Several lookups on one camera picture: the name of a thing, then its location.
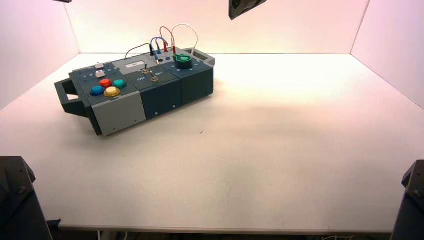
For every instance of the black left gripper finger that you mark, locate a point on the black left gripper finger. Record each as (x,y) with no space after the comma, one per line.
(63,1)

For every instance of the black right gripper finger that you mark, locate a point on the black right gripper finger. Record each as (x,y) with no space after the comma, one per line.
(243,8)

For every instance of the blue round push button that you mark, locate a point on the blue round push button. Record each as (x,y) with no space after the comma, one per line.
(97,90)

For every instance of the dark modular control box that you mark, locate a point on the dark modular control box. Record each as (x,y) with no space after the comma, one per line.
(159,99)

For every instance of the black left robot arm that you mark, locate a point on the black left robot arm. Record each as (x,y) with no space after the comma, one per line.
(16,205)

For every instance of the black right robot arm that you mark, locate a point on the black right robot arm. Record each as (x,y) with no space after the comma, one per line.
(410,215)

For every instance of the red round push button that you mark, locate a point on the red round push button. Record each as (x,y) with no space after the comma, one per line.
(105,82)

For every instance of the teal round push button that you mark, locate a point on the teal round push button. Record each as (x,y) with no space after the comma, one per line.
(119,83)

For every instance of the yellow round push button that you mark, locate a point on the yellow round push button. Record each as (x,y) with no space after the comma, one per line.
(112,91)

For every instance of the small white slider knob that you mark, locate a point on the small white slider knob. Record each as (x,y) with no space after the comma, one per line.
(99,65)

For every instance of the green rotary knob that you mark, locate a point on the green rotary knob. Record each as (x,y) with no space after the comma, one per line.
(182,60)

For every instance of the white label plate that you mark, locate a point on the white label plate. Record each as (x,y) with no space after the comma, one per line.
(136,65)

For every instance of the white rocker switch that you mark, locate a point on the white rocker switch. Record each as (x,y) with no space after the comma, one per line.
(100,73)

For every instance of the metal toggle switch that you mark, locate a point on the metal toggle switch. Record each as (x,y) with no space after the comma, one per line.
(154,76)
(145,69)

